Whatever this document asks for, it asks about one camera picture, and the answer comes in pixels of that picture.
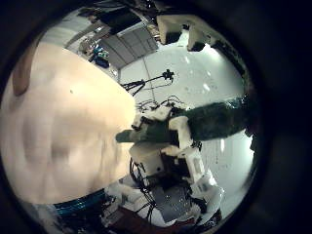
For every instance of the black camera tripod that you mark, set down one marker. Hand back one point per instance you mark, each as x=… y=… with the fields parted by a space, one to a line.
x=136 y=85

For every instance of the blue glossy strip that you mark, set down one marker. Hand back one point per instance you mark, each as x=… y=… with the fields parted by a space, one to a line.
x=81 y=203

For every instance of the artificial flower bouquet green wrap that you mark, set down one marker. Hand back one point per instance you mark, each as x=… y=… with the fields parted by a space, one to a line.
x=214 y=120

